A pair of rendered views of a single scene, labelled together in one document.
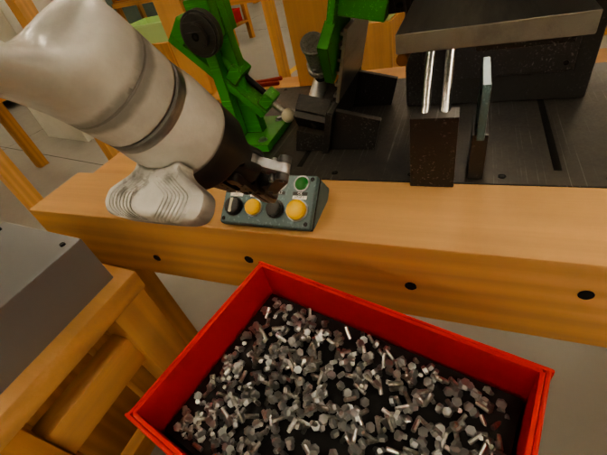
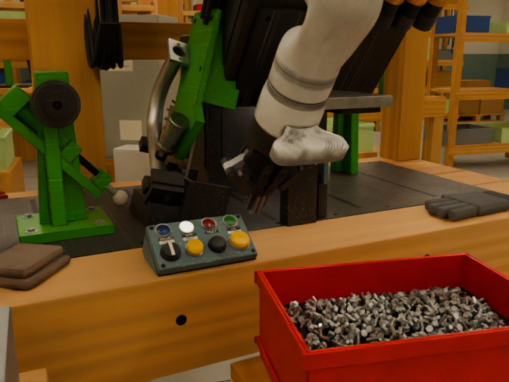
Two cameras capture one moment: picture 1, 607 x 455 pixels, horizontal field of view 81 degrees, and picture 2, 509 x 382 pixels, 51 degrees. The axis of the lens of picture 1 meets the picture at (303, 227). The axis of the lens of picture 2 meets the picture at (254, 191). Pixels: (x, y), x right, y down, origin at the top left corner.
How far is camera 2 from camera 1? 0.61 m
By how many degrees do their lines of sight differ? 55
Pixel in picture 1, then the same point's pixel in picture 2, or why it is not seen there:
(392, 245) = (323, 250)
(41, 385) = not seen: outside the picture
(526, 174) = (347, 211)
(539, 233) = (389, 228)
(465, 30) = (344, 99)
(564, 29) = (382, 103)
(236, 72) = (76, 148)
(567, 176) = (367, 208)
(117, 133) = (326, 92)
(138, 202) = (309, 144)
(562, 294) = not seen: hidden behind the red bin
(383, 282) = not seen: hidden behind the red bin
